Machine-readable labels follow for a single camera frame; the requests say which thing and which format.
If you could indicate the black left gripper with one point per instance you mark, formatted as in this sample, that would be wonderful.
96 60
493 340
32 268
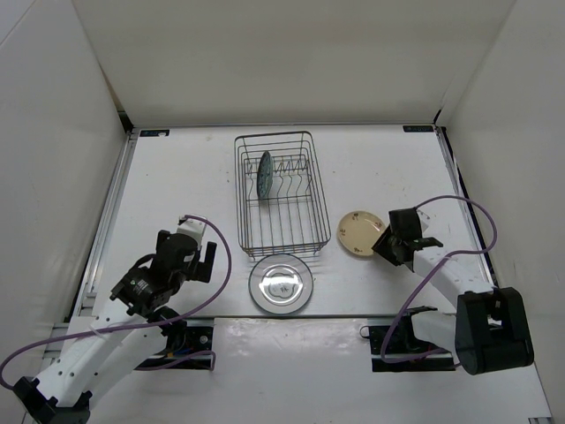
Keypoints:
204 268

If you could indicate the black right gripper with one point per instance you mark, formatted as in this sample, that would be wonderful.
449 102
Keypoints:
381 249

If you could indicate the cream floral plate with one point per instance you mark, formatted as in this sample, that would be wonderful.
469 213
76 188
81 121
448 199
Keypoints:
357 233

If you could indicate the white dark-rimmed plate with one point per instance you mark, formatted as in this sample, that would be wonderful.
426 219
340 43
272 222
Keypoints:
281 284

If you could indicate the metal wire dish rack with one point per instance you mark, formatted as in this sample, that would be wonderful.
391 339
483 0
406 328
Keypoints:
282 194

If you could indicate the blue patterned plate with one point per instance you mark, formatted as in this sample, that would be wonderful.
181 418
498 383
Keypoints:
265 173

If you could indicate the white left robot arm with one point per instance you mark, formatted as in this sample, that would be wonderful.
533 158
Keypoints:
134 324

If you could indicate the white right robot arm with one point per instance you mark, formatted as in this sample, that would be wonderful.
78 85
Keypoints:
395 267

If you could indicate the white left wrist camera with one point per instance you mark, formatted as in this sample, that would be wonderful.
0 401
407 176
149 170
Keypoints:
192 227

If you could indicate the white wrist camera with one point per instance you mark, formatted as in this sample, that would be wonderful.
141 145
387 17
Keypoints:
425 222
192 227

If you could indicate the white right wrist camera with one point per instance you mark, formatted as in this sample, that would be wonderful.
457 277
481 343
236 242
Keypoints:
425 222

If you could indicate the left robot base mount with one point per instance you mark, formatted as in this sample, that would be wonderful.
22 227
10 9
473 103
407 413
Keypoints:
190 347

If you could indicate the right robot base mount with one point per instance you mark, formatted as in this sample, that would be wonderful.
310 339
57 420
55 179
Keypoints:
403 343

